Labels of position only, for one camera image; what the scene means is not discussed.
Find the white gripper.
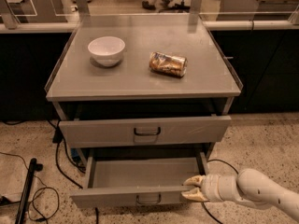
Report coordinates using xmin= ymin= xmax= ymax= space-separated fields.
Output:
xmin=181 ymin=175 xmax=240 ymax=203

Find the grey drawer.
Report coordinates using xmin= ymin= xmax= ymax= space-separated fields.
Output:
xmin=59 ymin=116 xmax=231 ymax=148
xmin=70 ymin=149 xmax=207 ymax=208

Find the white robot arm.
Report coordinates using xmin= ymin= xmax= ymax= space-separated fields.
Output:
xmin=181 ymin=168 xmax=299 ymax=221

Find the grey top drawer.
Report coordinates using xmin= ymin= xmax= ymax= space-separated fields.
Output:
xmin=59 ymin=116 xmax=231 ymax=148

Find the grey drawer cabinet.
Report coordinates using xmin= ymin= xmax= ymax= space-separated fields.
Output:
xmin=47 ymin=13 xmax=242 ymax=164

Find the crushed golden drink can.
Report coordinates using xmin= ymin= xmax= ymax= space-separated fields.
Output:
xmin=149 ymin=51 xmax=188 ymax=77

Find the white ceramic bowl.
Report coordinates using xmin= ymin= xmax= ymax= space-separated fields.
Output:
xmin=88 ymin=36 xmax=125 ymax=67

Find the black pole on floor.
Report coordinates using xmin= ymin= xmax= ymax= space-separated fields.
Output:
xmin=15 ymin=158 xmax=43 ymax=224

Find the grey background desk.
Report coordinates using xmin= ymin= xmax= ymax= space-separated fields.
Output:
xmin=217 ymin=0 xmax=299 ymax=21

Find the clear acrylic barrier panel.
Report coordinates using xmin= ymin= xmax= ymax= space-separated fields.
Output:
xmin=1 ymin=0 xmax=299 ymax=30

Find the black cable right floor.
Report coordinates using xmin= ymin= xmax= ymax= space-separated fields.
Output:
xmin=200 ymin=158 xmax=240 ymax=224

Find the thick black floor cable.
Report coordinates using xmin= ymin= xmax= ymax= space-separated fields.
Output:
xmin=46 ymin=119 xmax=100 ymax=224

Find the thin black looped cable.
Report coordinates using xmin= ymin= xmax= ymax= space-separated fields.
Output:
xmin=0 ymin=150 xmax=61 ymax=222

